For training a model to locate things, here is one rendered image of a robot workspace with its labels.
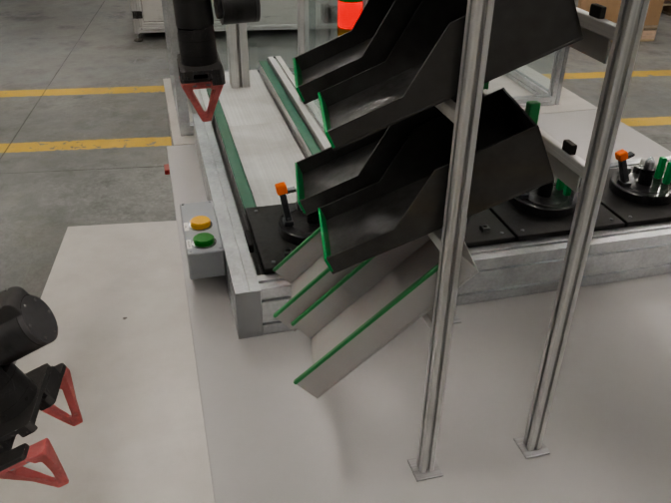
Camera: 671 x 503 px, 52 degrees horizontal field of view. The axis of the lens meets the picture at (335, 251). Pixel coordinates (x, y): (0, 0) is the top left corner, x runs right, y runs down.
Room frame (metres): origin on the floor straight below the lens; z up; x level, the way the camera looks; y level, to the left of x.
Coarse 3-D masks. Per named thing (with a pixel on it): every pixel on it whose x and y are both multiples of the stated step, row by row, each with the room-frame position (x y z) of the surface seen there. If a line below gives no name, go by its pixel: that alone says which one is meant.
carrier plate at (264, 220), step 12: (252, 216) 1.22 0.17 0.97; (264, 216) 1.23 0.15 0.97; (276, 216) 1.23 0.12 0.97; (252, 228) 1.18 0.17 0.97; (264, 228) 1.18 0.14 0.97; (276, 228) 1.18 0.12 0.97; (264, 240) 1.13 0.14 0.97; (276, 240) 1.13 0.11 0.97; (264, 252) 1.08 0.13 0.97; (276, 252) 1.08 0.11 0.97; (264, 264) 1.04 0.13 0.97; (276, 264) 1.04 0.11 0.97
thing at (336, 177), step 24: (456, 96) 0.85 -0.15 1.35; (408, 120) 0.85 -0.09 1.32; (360, 144) 0.97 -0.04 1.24; (384, 144) 0.84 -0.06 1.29; (312, 168) 0.96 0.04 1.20; (336, 168) 0.93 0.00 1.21; (360, 168) 0.90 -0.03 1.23; (384, 168) 0.84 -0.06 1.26; (312, 192) 0.89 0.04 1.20; (336, 192) 0.84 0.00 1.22
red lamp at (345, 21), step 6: (342, 6) 1.37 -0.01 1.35; (348, 6) 1.37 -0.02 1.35; (354, 6) 1.37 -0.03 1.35; (360, 6) 1.37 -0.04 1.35; (342, 12) 1.37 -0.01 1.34; (348, 12) 1.37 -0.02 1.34; (354, 12) 1.37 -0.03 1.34; (360, 12) 1.37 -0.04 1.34; (342, 18) 1.37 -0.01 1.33; (348, 18) 1.37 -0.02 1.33; (354, 18) 1.37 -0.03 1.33; (342, 24) 1.37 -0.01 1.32; (348, 24) 1.37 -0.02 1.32
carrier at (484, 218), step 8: (472, 216) 1.24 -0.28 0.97; (480, 216) 1.24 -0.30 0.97; (488, 216) 1.24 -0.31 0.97; (472, 224) 1.21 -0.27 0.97; (480, 224) 1.21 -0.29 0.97; (488, 224) 1.21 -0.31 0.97; (496, 224) 1.21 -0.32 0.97; (472, 232) 1.17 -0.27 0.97; (480, 232) 1.18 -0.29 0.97; (496, 232) 1.18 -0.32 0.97; (504, 232) 1.18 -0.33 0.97; (464, 240) 1.14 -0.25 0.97; (472, 240) 1.14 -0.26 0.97; (480, 240) 1.14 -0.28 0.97; (488, 240) 1.14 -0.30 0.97; (496, 240) 1.15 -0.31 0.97; (504, 240) 1.15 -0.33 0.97; (512, 240) 1.16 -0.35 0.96
